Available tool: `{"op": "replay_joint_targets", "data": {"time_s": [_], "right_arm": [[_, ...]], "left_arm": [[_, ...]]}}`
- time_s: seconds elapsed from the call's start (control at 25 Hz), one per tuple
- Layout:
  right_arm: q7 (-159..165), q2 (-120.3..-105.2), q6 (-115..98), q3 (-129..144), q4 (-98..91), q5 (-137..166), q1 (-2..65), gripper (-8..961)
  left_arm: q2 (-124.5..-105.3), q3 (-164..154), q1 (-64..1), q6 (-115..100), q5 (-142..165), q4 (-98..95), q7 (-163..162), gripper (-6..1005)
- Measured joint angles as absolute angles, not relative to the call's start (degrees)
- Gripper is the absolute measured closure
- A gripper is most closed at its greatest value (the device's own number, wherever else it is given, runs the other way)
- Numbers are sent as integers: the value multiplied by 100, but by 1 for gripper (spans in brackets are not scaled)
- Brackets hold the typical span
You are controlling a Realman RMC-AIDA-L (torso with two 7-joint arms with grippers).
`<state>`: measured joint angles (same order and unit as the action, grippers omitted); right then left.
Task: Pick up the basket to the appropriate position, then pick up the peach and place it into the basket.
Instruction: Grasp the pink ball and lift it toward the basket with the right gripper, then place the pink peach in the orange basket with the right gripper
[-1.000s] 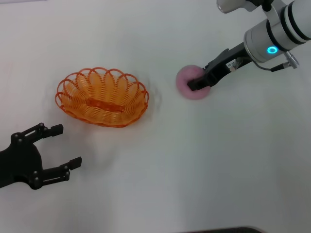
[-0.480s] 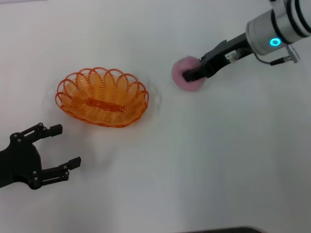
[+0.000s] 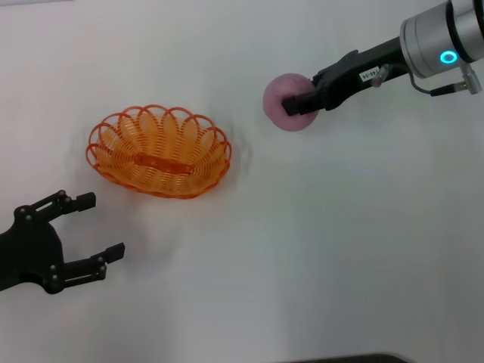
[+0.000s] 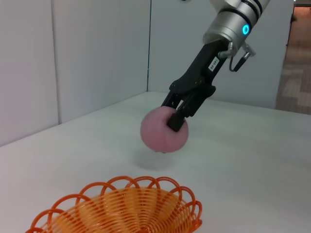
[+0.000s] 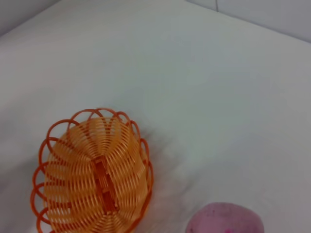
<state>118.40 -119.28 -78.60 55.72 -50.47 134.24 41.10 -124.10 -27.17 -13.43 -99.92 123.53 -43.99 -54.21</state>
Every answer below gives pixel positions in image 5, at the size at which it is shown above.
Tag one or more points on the orange plastic woven basket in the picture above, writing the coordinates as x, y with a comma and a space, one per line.
80, 170

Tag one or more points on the pink peach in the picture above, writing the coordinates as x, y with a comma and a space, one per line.
223, 221

